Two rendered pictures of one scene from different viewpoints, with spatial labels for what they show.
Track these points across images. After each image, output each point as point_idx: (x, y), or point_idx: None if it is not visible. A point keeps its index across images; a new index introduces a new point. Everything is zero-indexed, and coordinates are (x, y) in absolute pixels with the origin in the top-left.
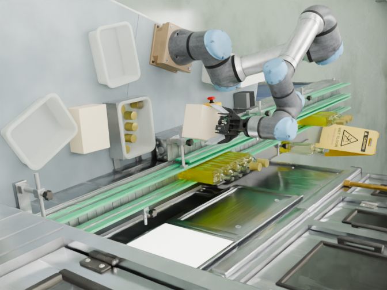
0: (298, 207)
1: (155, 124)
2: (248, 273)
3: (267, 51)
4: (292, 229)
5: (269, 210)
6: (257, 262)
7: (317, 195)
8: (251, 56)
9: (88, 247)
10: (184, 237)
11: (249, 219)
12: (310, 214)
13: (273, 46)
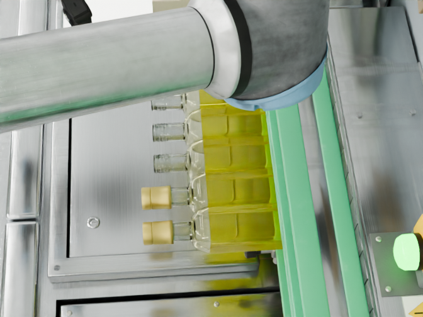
0: (33, 221)
1: (420, 15)
2: (1, 2)
3: (85, 24)
4: (7, 148)
5: (77, 168)
6: (6, 31)
7: (18, 304)
8: (146, 14)
9: None
10: (149, 7)
11: (92, 116)
12: (2, 226)
13: (68, 37)
